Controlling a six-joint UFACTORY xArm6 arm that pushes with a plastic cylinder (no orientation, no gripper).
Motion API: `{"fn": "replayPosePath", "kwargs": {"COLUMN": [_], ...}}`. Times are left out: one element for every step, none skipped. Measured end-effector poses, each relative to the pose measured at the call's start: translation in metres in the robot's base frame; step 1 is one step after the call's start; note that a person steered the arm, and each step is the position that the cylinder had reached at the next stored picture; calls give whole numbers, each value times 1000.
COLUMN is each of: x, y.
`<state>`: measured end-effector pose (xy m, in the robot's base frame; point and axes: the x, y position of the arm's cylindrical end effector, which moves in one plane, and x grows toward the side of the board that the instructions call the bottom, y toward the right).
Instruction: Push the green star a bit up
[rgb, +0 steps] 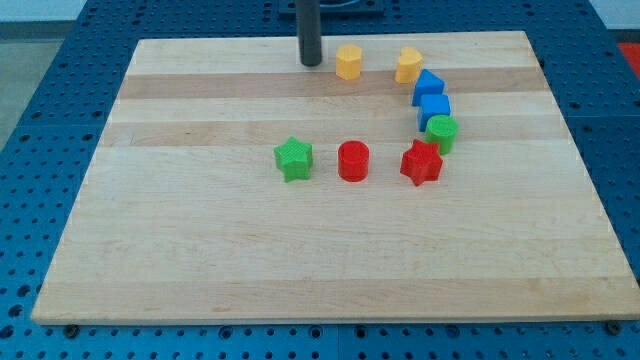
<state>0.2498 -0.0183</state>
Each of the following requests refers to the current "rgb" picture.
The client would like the light wooden board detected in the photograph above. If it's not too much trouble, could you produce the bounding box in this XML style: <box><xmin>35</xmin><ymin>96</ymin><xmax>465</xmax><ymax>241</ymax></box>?
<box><xmin>32</xmin><ymin>31</ymin><xmax>639</xmax><ymax>325</ymax></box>

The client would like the green cylinder block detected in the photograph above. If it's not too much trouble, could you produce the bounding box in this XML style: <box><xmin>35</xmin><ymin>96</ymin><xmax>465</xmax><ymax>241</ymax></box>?
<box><xmin>425</xmin><ymin>115</ymin><xmax>459</xmax><ymax>155</ymax></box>

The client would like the blue cube block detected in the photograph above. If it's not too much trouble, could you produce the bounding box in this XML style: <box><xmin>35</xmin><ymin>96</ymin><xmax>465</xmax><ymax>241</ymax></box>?
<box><xmin>417</xmin><ymin>94</ymin><xmax>451</xmax><ymax>132</ymax></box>

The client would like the red cylinder block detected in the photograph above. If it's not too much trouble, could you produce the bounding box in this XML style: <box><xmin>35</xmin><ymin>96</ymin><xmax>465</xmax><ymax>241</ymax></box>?
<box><xmin>337</xmin><ymin>140</ymin><xmax>370</xmax><ymax>182</ymax></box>

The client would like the red star block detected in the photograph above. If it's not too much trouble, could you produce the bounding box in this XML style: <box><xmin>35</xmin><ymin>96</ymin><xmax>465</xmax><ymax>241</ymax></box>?
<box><xmin>400</xmin><ymin>139</ymin><xmax>443</xmax><ymax>186</ymax></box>

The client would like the yellow heart block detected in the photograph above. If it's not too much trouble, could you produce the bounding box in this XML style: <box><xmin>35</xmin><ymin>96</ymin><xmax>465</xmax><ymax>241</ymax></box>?
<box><xmin>394</xmin><ymin>47</ymin><xmax>423</xmax><ymax>84</ymax></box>

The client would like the green star block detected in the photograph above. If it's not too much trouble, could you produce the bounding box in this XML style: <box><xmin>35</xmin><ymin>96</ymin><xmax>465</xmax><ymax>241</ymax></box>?
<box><xmin>274</xmin><ymin>137</ymin><xmax>313</xmax><ymax>182</ymax></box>

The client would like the blue triangle block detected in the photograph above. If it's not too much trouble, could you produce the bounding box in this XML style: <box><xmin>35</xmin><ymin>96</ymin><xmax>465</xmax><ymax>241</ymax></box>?
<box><xmin>411</xmin><ymin>69</ymin><xmax>446</xmax><ymax>107</ymax></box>

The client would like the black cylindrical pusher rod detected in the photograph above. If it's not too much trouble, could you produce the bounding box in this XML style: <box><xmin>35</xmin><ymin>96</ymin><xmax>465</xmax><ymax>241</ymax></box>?
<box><xmin>295</xmin><ymin>0</ymin><xmax>322</xmax><ymax>67</ymax></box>

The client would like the yellow hexagon block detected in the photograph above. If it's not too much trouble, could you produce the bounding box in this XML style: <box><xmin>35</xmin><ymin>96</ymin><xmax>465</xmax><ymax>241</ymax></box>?
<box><xmin>335</xmin><ymin>44</ymin><xmax>363</xmax><ymax>80</ymax></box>

